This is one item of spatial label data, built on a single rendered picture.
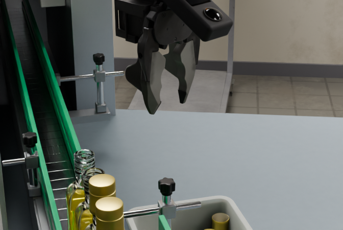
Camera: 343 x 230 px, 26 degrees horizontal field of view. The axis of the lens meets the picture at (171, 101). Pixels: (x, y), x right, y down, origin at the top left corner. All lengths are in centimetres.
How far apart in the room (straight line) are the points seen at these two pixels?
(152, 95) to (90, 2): 102
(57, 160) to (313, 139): 73
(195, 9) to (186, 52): 11
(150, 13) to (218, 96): 292
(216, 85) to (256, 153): 212
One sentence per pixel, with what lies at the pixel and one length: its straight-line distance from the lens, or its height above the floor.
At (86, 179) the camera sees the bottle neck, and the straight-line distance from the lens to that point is 101.
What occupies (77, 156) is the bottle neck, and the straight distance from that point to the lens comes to 105.
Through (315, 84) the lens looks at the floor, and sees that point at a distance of 437.
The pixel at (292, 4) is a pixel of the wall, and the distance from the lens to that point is 434.
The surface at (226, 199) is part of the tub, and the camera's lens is 153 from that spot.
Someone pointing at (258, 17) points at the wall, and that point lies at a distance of 436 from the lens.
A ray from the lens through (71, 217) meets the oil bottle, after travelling 108.
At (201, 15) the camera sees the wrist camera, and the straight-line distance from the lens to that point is 92.
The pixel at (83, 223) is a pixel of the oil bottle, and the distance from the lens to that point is 102.
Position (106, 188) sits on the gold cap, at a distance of 94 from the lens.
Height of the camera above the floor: 163
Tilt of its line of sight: 24 degrees down
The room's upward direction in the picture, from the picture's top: straight up
